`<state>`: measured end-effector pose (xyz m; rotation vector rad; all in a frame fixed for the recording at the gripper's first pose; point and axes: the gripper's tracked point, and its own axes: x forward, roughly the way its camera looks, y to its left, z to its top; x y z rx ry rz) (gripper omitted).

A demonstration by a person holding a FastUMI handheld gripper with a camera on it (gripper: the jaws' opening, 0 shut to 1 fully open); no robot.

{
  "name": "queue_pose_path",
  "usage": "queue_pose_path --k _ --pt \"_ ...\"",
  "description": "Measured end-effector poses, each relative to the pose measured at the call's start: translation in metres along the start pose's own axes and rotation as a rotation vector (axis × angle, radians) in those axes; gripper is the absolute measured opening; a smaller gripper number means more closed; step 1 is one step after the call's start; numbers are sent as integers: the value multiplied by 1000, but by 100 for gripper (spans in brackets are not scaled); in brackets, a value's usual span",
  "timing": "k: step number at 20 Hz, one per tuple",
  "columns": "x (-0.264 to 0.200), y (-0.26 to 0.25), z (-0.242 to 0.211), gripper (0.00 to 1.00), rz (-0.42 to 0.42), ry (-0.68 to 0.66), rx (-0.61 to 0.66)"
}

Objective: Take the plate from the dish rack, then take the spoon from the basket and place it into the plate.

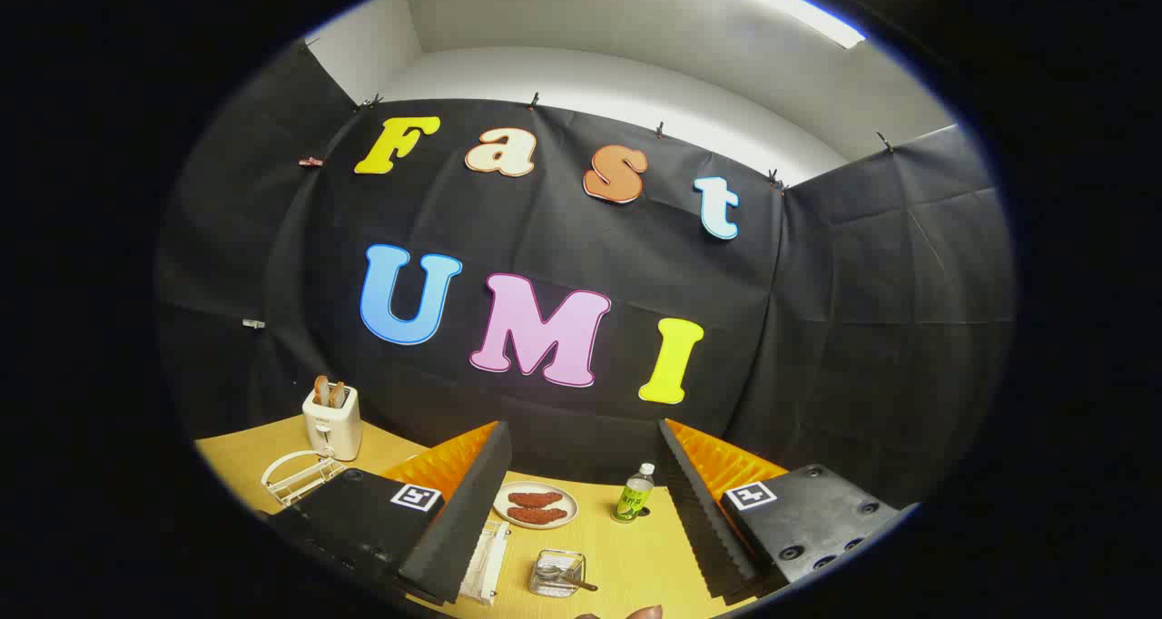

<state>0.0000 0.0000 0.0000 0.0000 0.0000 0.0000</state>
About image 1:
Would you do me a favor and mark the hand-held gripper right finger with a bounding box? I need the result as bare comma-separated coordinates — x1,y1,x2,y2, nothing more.
656,418,920,606

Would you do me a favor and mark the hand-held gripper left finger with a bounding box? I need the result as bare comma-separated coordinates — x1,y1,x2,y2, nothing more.
268,419,514,606

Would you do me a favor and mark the white wire dish rack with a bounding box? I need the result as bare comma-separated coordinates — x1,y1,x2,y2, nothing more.
261,449,511,606

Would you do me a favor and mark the metal wire basket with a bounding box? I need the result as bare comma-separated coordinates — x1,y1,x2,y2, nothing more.
529,549,587,598

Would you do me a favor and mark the metal spoon with wooden handle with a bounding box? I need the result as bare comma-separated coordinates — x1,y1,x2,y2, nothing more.
545,565,600,594

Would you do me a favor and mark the white plate with meat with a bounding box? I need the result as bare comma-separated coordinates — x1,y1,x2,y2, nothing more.
493,481,579,530

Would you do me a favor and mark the green label drink bottle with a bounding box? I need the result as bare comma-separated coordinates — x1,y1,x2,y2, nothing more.
613,462,656,523

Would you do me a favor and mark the white toaster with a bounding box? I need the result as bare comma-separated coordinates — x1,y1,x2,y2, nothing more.
302,385,362,462

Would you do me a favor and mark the black backdrop cloth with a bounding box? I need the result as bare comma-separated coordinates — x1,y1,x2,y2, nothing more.
154,38,1016,511

